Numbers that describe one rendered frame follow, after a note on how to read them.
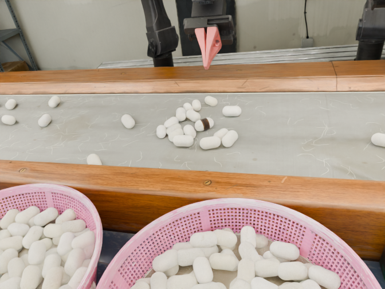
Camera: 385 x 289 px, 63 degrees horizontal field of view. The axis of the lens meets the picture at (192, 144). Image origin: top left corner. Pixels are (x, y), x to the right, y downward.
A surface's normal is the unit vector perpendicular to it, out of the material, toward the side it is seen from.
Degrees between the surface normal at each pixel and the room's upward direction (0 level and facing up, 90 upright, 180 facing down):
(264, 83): 45
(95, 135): 0
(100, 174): 0
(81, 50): 91
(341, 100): 0
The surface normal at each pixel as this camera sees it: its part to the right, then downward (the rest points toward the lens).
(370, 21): -0.38, 0.12
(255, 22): -0.14, 0.57
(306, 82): -0.25, -0.18
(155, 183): -0.12, -0.82
